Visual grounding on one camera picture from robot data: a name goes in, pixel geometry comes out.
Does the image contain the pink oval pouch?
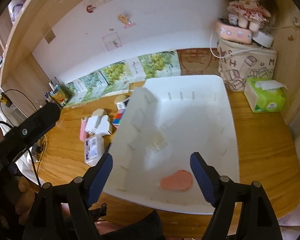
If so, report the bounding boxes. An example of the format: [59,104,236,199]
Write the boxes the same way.
[157,170,193,191]

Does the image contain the clear box with label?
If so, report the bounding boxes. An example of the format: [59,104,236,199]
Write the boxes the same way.
[84,134,104,166]

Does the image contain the pink tube pack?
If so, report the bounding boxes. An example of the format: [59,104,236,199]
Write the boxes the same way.
[79,116,88,142]

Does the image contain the small clear sticker box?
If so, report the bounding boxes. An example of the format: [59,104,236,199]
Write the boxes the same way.
[143,124,168,153]

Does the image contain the white power adapter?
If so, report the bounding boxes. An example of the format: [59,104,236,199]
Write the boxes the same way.
[85,115,101,135]

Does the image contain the colourful rubik's cube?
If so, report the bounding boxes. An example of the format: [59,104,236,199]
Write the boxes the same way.
[113,109,126,128]

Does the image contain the white plastic bin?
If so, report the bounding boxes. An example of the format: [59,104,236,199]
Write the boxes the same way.
[104,75,239,215]

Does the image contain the beige soap block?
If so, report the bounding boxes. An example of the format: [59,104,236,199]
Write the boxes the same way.
[91,108,107,117]

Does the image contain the white handheld game console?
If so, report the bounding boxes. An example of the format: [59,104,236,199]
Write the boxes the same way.
[115,97,130,110]

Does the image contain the round beige zip case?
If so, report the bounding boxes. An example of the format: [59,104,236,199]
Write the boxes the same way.
[114,94,129,104]

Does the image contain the person's left hand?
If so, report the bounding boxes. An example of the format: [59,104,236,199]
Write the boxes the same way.
[15,177,35,225]

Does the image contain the green tissue pack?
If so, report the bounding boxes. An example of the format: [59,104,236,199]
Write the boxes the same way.
[244,77,287,113]

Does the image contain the green grape cardboard sheet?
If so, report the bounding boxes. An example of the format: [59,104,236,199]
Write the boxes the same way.
[66,50,181,107]

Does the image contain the brown cartoon cardboard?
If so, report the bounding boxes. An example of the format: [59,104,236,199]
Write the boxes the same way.
[177,48,219,75]

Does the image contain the printed canvas bag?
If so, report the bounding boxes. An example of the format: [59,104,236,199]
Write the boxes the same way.
[217,38,277,92]

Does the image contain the pink pencil case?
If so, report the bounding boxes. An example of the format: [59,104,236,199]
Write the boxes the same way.
[215,18,252,44]

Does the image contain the brown-haired rag doll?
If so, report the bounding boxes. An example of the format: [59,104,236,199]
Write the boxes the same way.
[227,0,276,33]

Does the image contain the black cable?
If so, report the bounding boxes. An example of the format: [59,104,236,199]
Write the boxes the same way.
[0,88,50,188]

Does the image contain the pink square wall sticker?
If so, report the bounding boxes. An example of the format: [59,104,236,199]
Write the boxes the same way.
[102,32,122,51]

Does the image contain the white charger with cable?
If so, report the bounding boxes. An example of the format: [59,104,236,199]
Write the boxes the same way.
[209,31,274,59]

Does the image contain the red wall sticker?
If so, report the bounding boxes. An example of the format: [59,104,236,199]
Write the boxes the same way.
[86,4,96,14]

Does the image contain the yellow cartoon wall hook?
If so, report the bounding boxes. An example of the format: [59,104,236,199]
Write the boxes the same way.
[117,14,136,29]

